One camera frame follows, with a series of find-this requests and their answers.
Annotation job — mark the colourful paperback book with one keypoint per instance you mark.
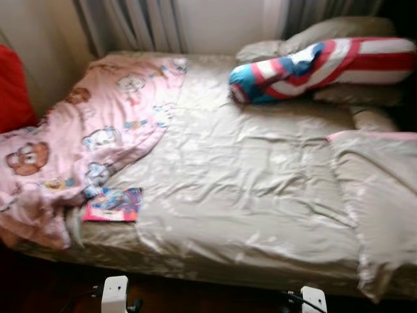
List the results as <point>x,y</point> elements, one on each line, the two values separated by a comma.
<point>112,205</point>

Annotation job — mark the pink cartoon print blanket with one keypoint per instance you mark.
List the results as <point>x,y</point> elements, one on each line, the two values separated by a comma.
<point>85,130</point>

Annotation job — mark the bed with beige floral sheet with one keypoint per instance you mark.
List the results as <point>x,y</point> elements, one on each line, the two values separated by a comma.
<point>247,182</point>

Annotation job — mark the folded beige floral duvet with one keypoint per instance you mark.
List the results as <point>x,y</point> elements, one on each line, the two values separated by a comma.
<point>381,202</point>

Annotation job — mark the cream piped pillow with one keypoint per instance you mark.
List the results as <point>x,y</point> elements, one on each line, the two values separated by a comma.
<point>374,120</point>

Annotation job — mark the large red cushion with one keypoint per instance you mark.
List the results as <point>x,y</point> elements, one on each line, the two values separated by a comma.
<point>13,91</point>

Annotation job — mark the beige floral pillow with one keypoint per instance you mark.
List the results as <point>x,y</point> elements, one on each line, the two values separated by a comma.
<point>365,96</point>

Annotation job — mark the small pale grey pillow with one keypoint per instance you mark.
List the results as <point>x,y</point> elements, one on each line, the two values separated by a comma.
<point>257,51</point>

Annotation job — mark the grey curtain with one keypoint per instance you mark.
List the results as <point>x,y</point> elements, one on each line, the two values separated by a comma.
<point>326,10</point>
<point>130,23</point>

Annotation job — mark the red white blue striped bolster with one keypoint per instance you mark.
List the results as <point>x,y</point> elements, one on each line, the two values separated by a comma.
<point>326,68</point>

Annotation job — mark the large beige pillow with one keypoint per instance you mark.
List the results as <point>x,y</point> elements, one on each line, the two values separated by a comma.
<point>345,29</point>

